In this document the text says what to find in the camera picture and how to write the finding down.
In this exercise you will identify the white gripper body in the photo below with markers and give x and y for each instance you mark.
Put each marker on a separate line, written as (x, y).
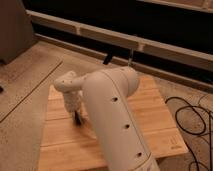
(72, 101)

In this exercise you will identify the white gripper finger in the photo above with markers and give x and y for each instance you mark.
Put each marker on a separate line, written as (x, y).
(73, 116)

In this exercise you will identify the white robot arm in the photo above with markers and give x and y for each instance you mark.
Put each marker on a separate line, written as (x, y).
(104, 94)

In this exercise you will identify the wooden board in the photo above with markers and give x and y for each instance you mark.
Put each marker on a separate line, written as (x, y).
(67, 147)

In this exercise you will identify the beige cabinet at left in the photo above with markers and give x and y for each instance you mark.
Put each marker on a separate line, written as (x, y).
(16, 31)

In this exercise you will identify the white window rail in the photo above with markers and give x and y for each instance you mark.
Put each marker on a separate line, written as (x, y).
(165, 51)

